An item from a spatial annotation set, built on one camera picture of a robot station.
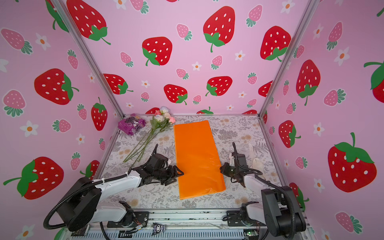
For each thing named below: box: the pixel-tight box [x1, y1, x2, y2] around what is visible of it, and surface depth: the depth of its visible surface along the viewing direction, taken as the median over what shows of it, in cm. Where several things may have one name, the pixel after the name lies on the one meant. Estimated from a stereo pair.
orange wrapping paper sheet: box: [174, 120, 227, 200], surface depth 97 cm
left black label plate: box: [70, 224, 88, 237], surface depth 70 cm
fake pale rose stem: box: [126, 106, 170, 163], surface depth 121 cm
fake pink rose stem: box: [129, 116, 177, 164], surface depth 113 cm
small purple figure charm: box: [151, 222, 166, 236], surface depth 71 cm
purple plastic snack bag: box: [117, 113, 147, 136], surface depth 110 cm
